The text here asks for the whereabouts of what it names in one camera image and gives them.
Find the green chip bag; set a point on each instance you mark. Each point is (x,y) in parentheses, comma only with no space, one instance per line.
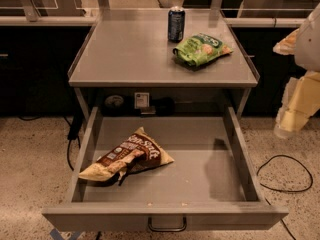
(200,49)

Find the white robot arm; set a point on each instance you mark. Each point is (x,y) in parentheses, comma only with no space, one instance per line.
(307,51)

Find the blue soda can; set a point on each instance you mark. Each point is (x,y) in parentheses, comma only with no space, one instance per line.
(176,22)

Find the brown chip bag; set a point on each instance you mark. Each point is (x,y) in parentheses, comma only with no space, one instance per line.
(139,152)

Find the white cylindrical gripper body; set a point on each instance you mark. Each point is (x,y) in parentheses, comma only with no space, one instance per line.
(309,45)

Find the grey open drawer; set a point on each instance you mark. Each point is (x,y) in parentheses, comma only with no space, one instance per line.
(211,182)

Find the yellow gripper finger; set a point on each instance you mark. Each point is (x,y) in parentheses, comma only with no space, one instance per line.
(287,45)

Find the grey metal cabinet counter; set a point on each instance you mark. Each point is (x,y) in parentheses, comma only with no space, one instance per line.
(129,48)

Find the black drawer handle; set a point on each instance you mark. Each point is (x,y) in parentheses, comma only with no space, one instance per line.
(168,225)

